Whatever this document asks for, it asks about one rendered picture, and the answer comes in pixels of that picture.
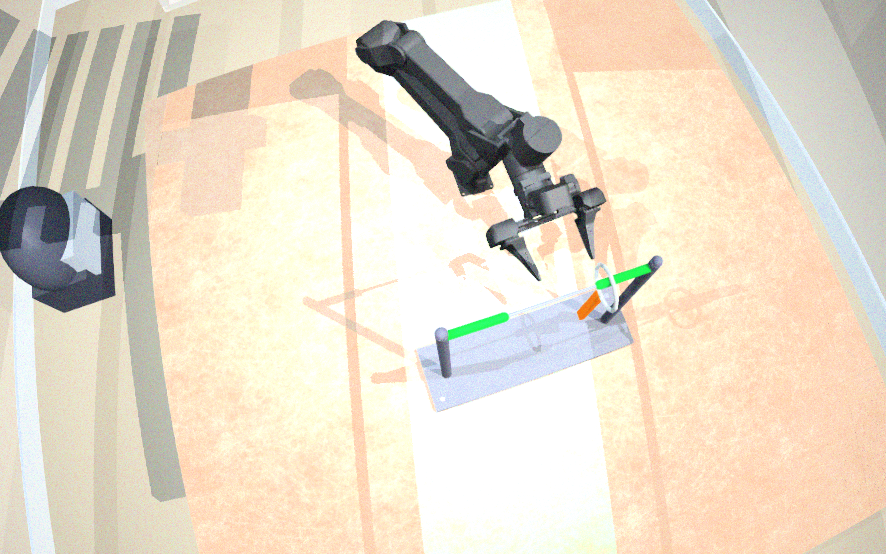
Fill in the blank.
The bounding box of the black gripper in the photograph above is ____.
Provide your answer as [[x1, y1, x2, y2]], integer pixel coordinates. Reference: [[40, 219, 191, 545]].
[[486, 167, 606, 282]]

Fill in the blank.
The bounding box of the orange handle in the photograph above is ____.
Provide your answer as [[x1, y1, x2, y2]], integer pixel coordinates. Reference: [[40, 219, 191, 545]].
[[577, 262, 619, 320]]

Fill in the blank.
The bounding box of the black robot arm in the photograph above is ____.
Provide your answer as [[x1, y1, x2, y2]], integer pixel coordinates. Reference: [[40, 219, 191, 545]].
[[355, 20, 581, 219]]

